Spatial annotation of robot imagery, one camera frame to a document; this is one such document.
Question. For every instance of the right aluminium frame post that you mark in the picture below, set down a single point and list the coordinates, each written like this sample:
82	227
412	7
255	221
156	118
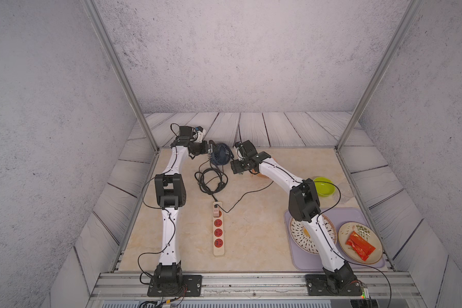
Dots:
396	40

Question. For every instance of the lime green bowl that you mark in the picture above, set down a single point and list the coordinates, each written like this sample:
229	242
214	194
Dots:
324	187

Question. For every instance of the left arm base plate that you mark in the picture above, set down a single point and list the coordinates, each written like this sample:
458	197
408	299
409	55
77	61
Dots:
186	285

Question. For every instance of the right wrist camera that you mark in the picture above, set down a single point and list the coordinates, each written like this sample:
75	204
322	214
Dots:
238	149

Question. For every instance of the red snack packet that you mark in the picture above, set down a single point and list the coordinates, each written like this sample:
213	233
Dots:
362	247

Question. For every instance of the beige patterned plate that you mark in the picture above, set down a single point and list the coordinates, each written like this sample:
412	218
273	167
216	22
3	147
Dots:
366	233

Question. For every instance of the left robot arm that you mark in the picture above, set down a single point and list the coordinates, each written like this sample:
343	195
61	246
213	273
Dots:
171	196

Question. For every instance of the aluminium frame post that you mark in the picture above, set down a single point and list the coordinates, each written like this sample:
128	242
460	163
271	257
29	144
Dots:
396	40
108	47

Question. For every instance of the aluminium front rail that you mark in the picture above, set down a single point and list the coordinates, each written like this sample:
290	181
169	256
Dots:
388	289

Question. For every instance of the white dotted plate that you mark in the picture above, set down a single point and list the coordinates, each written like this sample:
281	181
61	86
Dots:
302	239

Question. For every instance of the orange desk fan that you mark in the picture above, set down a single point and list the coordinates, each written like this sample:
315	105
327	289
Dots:
260	174

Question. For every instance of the lavender tray mat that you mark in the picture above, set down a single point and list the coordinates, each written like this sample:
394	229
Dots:
306	262

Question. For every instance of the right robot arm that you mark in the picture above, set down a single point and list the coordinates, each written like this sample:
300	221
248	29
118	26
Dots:
338	278

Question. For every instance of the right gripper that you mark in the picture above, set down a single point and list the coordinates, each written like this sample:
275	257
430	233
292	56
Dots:
235	165

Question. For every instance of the beige power strip red sockets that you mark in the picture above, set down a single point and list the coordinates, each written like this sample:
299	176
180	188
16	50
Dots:
218	233

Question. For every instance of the left aluminium frame post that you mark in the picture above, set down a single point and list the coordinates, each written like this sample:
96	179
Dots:
108	47

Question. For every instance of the clear glass cup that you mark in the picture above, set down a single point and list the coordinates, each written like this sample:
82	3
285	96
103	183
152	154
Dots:
344	192

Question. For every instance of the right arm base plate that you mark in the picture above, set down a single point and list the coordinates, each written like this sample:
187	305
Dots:
317	286

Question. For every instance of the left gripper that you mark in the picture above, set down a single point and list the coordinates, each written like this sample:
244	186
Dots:
204	151

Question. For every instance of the pink USB plug adapter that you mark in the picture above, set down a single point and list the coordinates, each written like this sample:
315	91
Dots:
216	211

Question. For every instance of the dark blue desk fan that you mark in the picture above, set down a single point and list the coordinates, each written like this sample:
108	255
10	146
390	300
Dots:
221	154

